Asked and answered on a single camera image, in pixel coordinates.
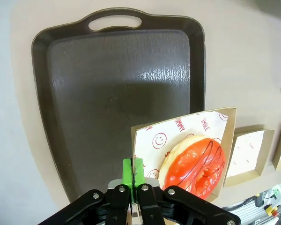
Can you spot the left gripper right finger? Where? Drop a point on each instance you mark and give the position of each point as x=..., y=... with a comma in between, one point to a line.
x=150, y=206

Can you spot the aluminium frame profile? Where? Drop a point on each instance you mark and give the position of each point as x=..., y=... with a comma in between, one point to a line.
x=248, y=215

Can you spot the red glazed donut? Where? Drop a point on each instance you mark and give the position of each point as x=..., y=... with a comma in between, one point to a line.
x=189, y=154

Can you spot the green terminal connector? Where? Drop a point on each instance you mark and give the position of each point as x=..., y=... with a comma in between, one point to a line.
x=276, y=191

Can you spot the yellow emergency stop button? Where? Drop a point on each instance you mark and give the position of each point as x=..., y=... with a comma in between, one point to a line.
x=272, y=209

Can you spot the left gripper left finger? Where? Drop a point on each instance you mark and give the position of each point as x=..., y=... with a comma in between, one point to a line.
x=117, y=206

